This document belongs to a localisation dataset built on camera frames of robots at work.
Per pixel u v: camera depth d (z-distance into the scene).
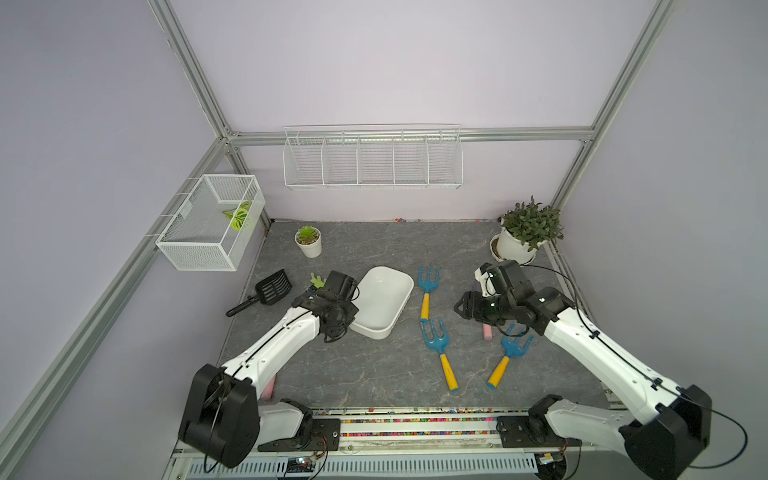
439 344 0.89
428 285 1.03
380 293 0.98
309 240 1.05
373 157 0.99
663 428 0.38
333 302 0.62
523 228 0.94
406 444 0.74
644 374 0.42
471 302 0.68
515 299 0.58
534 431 0.64
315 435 0.73
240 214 0.81
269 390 0.80
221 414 0.40
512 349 0.88
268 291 1.02
